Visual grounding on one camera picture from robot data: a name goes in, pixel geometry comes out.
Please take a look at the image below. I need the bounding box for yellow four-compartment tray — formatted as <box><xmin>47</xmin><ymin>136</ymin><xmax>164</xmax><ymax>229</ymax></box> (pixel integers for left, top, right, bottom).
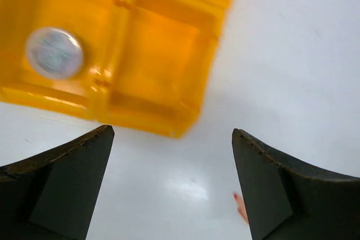
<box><xmin>1</xmin><ymin>0</ymin><xmax>232</xmax><ymax>138</ymax></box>

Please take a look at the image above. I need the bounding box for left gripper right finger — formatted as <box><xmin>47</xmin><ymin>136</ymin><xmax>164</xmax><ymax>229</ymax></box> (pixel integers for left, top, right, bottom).
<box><xmin>232</xmin><ymin>129</ymin><xmax>359</xmax><ymax>240</ymax></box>

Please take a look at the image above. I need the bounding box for clear round pin jar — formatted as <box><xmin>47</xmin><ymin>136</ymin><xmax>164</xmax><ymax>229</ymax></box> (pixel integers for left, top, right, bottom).
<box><xmin>25</xmin><ymin>27</ymin><xmax>84</xmax><ymax>80</ymax></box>

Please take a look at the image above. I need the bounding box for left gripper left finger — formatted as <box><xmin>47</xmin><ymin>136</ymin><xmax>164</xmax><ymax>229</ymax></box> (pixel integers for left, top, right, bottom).
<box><xmin>1</xmin><ymin>125</ymin><xmax>115</xmax><ymax>239</ymax></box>

